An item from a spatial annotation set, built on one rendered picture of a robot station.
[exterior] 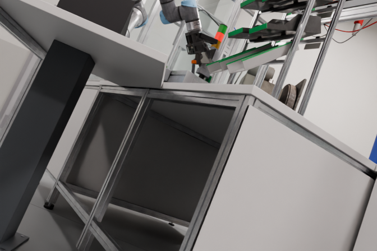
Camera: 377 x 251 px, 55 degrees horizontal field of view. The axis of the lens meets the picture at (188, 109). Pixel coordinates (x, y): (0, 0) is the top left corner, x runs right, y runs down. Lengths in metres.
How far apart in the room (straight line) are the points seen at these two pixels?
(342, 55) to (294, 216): 5.80
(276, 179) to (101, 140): 1.50
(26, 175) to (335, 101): 5.80
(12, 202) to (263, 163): 0.97
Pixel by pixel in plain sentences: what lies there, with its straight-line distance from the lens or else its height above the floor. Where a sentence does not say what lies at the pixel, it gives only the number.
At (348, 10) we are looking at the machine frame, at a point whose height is 2.08.
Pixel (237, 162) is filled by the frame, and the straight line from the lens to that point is 1.10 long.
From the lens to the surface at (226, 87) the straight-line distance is 1.20.
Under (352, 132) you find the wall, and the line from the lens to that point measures 6.84.
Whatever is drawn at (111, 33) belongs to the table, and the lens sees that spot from 1.19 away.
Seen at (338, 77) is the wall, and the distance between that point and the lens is 6.85.
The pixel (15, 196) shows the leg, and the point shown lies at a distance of 1.59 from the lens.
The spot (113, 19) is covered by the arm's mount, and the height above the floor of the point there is 0.99.
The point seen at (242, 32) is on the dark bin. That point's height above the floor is 1.19.
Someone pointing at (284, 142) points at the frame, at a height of 0.75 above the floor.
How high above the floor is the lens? 0.55
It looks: 9 degrees up
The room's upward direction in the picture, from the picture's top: 23 degrees clockwise
